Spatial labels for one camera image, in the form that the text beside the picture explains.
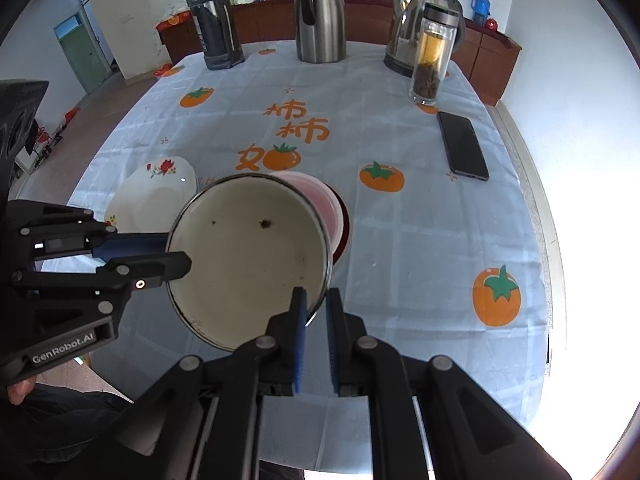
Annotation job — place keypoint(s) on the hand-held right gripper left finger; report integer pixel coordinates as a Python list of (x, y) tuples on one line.
[(300, 332)]

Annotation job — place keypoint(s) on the glass tea bottle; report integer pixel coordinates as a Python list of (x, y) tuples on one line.
[(432, 55)]

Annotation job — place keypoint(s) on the white plate with red flowers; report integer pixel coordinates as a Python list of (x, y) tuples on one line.
[(145, 200)]

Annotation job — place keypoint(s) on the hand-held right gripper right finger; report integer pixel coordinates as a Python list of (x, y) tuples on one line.
[(332, 332)]

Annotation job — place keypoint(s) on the pink bowl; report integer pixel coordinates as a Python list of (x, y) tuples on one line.
[(325, 205)]

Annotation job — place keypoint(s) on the red apple ornament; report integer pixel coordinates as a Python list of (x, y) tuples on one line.
[(491, 25)]

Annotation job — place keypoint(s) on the person's dark clothing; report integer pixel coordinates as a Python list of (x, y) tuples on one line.
[(65, 440)]

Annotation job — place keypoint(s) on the cream enamel bowl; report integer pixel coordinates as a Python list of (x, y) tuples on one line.
[(240, 260)]

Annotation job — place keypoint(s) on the person's left hand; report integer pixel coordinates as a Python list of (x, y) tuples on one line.
[(21, 391)]

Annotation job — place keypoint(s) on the steel thermal carafe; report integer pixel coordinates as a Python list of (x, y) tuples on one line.
[(320, 25)]

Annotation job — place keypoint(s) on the dark red bowl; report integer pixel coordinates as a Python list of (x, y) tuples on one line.
[(346, 235)]

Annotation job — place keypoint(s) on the stainless electric kettle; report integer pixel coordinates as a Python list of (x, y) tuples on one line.
[(402, 35)]

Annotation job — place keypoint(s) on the dark grey thermos jug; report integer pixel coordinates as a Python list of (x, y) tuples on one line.
[(215, 30)]

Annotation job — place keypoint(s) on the green door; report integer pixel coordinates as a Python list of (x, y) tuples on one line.
[(82, 55)]

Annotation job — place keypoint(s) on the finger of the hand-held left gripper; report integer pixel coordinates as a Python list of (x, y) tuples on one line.
[(160, 267), (135, 244)]

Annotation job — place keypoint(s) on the persimmon print tablecloth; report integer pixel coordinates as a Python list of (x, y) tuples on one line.
[(400, 220)]

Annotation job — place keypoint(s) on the brown wooden sideboard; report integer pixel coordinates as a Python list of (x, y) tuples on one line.
[(490, 60)]

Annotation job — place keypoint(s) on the black smartphone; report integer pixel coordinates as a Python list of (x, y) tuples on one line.
[(462, 145)]

